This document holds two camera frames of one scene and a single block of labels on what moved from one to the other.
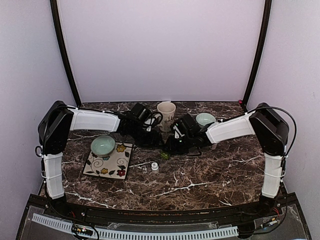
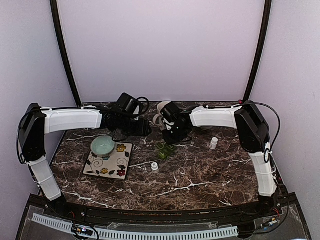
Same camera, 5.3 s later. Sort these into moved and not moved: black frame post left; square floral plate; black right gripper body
Moved: black right gripper body
Not moved: black frame post left; square floral plate
